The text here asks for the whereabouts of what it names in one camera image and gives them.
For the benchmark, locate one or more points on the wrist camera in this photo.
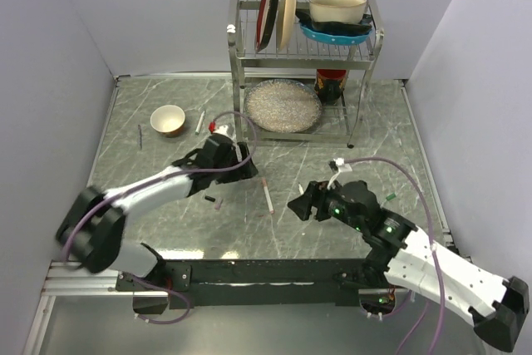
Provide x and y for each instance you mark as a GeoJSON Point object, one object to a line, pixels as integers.
{"type": "Point", "coordinates": [224, 130]}
{"type": "Point", "coordinates": [339, 166]}

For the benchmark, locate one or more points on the red black plate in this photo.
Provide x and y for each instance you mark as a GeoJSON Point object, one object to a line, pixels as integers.
{"type": "Point", "coordinates": [265, 23]}

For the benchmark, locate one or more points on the speckled grey plate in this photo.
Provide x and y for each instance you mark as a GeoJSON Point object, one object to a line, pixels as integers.
{"type": "Point", "coordinates": [283, 106]}

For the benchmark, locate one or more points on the beige plate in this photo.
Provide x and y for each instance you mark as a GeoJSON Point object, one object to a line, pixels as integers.
{"type": "Point", "coordinates": [285, 22]}

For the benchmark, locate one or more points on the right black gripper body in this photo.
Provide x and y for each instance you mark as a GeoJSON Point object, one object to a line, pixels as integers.
{"type": "Point", "coordinates": [326, 197]}

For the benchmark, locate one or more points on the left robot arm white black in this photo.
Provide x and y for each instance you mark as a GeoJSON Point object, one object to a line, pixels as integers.
{"type": "Point", "coordinates": [93, 230]}

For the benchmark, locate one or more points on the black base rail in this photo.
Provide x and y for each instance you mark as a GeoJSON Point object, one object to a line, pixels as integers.
{"type": "Point", "coordinates": [191, 283]}

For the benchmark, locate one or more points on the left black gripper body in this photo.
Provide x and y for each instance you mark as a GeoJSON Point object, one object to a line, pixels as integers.
{"type": "Point", "coordinates": [240, 172]}

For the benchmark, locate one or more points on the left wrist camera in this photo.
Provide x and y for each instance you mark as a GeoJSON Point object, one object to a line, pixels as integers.
{"type": "Point", "coordinates": [224, 130]}

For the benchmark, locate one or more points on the white pen orange cap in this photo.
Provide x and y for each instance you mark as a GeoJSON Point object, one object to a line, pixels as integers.
{"type": "Point", "coordinates": [267, 196]}

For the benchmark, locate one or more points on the cream ceramic bowl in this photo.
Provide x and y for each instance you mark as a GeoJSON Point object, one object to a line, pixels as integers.
{"type": "Point", "coordinates": [343, 11]}

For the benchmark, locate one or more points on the blue dotted dish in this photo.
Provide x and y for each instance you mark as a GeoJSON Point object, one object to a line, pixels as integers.
{"type": "Point", "coordinates": [337, 40]}

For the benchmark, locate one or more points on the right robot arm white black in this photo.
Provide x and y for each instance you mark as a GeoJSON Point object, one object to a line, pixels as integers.
{"type": "Point", "coordinates": [402, 255]}

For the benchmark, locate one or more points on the green tipped white pen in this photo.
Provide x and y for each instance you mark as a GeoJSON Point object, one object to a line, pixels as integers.
{"type": "Point", "coordinates": [200, 122]}

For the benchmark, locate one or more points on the red black mug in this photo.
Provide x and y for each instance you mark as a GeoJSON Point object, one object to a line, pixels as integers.
{"type": "Point", "coordinates": [330, 84]}

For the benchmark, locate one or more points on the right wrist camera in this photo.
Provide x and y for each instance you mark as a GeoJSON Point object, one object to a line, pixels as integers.
{"type": "Point", "coordinates": [339, 166]}

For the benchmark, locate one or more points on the small cream bowl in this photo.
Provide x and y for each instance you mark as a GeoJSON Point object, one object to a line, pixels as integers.
{"type": "Point", "coordinates": [168, 120]}

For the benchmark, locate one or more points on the steel dish rack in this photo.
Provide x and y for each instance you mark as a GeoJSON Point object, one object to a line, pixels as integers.
{"type": "Point", "coordinates": [299, 61]}

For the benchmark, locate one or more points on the black dish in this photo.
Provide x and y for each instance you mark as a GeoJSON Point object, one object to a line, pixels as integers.
{"type": "Point", "coordinates": [333, 28]}

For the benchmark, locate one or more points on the purple thin pen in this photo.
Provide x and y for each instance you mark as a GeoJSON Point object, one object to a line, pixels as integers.
{"type": "Point", "coordinates": [140, 136]}

